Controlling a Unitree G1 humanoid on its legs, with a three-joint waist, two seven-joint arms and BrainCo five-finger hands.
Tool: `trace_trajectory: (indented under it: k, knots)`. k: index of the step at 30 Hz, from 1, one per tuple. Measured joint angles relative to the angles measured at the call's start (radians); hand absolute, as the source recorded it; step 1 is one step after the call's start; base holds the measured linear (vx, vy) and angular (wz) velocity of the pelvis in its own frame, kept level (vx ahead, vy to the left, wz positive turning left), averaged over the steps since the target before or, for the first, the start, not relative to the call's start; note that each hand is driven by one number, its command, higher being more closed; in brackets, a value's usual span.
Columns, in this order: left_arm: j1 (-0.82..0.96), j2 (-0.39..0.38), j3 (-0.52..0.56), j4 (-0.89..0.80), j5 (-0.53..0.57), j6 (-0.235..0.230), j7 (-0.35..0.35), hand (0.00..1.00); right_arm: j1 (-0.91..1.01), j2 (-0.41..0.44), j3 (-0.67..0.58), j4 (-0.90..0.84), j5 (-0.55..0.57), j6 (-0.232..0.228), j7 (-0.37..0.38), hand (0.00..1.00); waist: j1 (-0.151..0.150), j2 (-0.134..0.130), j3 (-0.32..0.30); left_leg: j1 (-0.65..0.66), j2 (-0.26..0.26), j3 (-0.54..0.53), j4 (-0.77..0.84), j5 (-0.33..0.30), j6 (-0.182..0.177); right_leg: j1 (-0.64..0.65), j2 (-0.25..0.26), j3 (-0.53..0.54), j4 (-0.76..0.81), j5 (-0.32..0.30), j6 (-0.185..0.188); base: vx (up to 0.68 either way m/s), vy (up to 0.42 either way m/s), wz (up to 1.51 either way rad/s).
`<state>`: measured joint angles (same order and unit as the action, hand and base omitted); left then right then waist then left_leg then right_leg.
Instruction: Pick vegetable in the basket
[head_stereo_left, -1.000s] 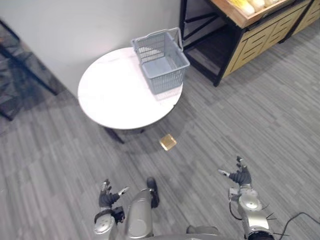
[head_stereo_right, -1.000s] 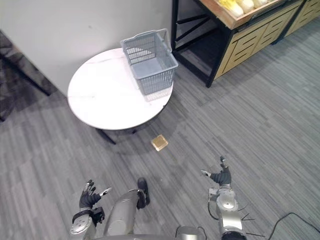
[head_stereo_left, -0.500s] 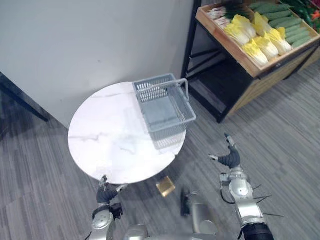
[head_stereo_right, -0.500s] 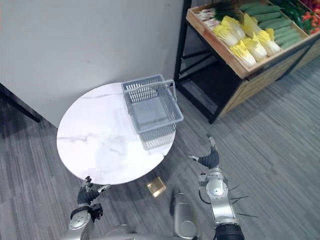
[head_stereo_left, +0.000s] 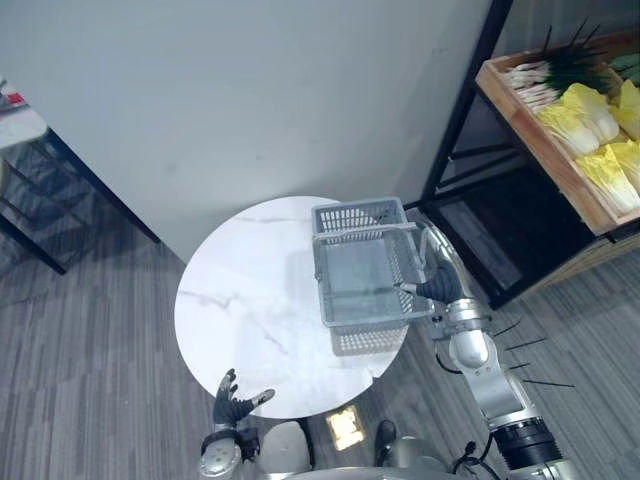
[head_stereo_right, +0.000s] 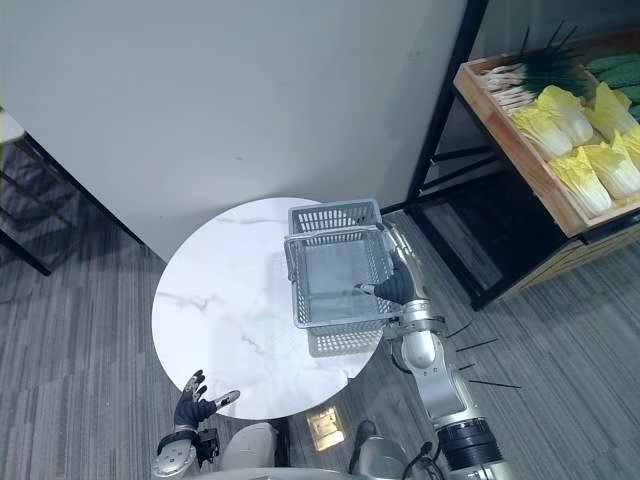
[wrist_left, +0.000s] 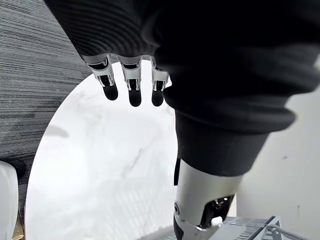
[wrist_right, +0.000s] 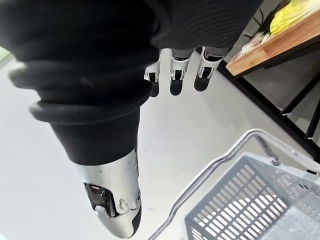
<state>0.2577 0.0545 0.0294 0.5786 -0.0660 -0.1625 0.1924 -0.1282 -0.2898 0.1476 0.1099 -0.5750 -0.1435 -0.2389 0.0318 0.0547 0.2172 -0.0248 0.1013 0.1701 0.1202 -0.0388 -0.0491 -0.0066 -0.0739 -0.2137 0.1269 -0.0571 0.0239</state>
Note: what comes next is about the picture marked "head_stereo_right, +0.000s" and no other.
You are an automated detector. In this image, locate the black metal shelf frame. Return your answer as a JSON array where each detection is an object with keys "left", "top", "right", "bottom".
[{"left": 406, "top": 0, "right": 640, "bottom": 312}]

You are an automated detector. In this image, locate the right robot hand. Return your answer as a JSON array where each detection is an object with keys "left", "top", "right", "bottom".
[{"left": 354, "top": 224, "right": 431, "bottom": 306}]

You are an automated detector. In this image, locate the silver robot leg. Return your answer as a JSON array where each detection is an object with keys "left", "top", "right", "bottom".
[
  {"left": 219, "top": 422, "right": 281, "bottom": 472},
  {"left": 348, "top": 419, "right": 407, "bottom": 475}
]

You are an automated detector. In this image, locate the wooden shelf base box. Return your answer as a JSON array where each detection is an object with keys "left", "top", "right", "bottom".
[{"left": 498, "top": 209, "right": 640, "bottom": 302}]

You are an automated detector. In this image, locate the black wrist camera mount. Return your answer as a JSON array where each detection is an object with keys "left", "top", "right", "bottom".
[{"left": 197, "top": 427, "right": 222, "bottom": 464}]

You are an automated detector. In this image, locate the brass floor socket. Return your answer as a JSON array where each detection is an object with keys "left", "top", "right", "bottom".
[{"left": 305, "top": 405, "right": 347, "bottom": 449}]

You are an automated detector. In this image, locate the green onion bunch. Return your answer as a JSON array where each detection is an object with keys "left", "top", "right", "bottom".
[{"left": 478, "top": 20, "right": 600, "bottom": 117}]

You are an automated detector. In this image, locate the grey plastic shopping basket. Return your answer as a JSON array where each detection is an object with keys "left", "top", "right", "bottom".
[{"left": 283, "top": 198, "right": 404, "bottom": 359}]

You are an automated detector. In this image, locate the silver robot right leg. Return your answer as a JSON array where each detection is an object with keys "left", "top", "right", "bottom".
[{"left": 348, "top": 419, "right": 407, "bottom": 475}]

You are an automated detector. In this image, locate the wooden vegetable crate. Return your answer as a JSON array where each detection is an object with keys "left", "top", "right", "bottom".
[{"left": 453, "top": 30, "right": 640, "bottom": 239}]

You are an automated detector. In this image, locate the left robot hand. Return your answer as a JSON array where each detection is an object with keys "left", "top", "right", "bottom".
[{"left": 173, "top": 369, "right": 242, "bottom": 430}]

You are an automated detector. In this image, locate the silver robot left leg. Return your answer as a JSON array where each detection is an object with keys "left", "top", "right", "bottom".
[{"left": 219, "top": 422, "right": 281, "bottom": 472}]

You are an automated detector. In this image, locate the green cucumbers pile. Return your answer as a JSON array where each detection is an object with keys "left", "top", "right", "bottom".
[{"left": 584, "top": 51, "right": 640, "bottom": 102}]

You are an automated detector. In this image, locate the black metal rack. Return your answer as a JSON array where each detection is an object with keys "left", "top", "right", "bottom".
[{"left": 0, "top": 128, "right": 54, "bottom": 279}]

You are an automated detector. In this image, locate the round white marble table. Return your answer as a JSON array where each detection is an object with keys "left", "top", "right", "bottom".
[{"left": 151, "top": 197, "right": 384, "bottom": 420}]

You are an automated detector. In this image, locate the yellow napa cabbage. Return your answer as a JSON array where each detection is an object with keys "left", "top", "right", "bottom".
[
  {"left": 582, "top": 128, "right": 640, "bottom": 201},
  {"left": 582, "top": 82, "right": 639, "bottom": 142},
  {"left": 546, "top": 146, "right": 614, "bottom": 219},
  {"left": 534, "top": 84, "right": 596, "bottom": 146},
  {"left": 511, "top": 106, "right": 574, "bottom": 157}
]

